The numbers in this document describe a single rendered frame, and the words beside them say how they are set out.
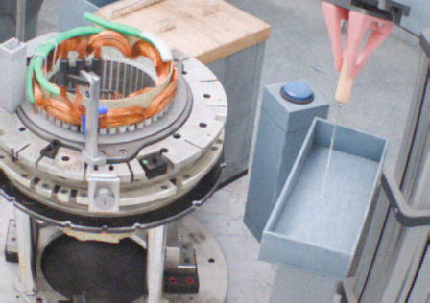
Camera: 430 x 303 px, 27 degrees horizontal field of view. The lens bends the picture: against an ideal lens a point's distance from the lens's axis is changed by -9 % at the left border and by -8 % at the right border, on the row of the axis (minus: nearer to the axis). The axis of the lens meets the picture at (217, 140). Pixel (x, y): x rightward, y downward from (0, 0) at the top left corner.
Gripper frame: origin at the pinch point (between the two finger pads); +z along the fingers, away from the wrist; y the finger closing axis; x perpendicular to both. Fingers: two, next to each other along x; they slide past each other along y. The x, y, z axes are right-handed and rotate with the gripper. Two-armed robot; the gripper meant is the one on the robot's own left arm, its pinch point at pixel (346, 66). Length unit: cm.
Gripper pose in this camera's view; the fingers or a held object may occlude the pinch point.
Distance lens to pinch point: 103.1
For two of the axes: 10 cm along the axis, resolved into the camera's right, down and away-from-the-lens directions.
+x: 6.9, 0.2, 7.3
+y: 6.9, 3.1, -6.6
